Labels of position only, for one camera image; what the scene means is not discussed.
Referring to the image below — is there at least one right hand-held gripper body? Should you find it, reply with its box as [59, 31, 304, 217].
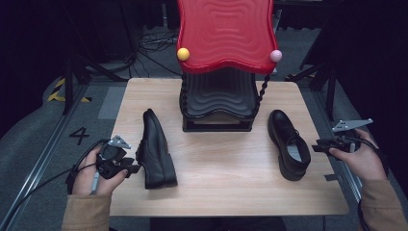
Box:
[330, 117, 374, 154]

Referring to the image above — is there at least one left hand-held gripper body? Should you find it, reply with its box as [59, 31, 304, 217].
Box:
[95, 134, 133, 180]

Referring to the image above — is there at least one black leather shoe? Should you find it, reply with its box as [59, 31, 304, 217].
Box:
[136, 108, 179, 191]
[267, 109, 312, 182]

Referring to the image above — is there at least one person's right hand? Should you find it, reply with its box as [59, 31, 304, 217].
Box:
[328, 128, 388, 183]

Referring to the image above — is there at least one person's left hand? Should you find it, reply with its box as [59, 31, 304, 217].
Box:
[71, 145, 129, 196]

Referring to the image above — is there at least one black tape piece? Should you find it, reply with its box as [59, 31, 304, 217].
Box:
[323, 172, 342, 183]

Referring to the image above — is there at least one black metal stand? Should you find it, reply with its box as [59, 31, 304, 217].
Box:
[284, 18, 343, 121]
[61, 0, 138, 116]

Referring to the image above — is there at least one yellow and black floor tape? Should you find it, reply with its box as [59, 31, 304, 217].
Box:
[46, 78, 93, 104]

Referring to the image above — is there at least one red and black shoe rack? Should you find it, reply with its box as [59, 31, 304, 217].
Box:
[175, 0, 284, 133]

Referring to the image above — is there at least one metal floor rail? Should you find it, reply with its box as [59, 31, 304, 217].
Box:
[0, 82, 94, 227]
[311, 90, 365, 204]

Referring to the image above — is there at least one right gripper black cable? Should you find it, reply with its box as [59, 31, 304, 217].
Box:
[345, 136, 390, 177]

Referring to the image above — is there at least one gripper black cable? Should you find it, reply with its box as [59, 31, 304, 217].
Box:
[0, 138, 112, 231]
[345, 136, 390, 177]

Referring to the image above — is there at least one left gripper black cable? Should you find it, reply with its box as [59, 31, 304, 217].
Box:
[0, 138, 112, 231]

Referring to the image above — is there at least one bundle of black floor cables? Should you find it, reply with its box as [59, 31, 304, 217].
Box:
[128, 27, 182, 79]

